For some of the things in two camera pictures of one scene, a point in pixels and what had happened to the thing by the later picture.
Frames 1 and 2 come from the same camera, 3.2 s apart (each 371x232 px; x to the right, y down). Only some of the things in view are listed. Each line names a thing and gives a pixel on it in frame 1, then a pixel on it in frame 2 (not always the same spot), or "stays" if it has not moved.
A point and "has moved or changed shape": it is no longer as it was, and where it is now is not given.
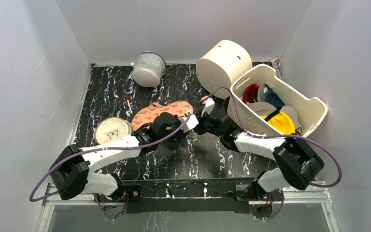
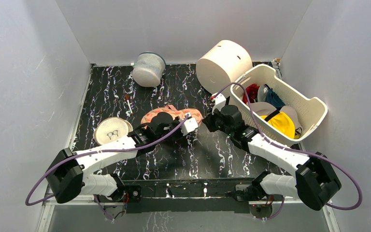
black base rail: x=183 y=196 stays
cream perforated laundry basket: x=264 y=101 stays
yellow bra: x=282 y=122 stays
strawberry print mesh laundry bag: x=179 y=108 has moved or changed shape
